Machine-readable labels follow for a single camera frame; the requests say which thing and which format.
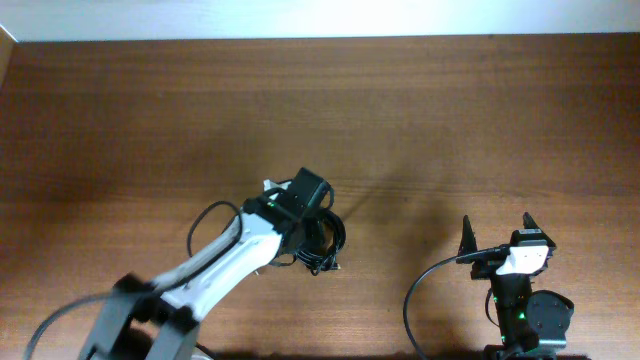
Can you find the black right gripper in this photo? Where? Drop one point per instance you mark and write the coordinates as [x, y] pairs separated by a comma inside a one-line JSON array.
[[485, 269]]

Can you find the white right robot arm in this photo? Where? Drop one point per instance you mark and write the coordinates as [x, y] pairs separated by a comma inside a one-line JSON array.
[[532, 324]]

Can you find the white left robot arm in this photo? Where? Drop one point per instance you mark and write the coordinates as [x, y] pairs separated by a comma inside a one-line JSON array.
[[160, 319]]

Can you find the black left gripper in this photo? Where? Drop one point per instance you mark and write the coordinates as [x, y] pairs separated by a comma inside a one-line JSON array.
[[305, 216]]

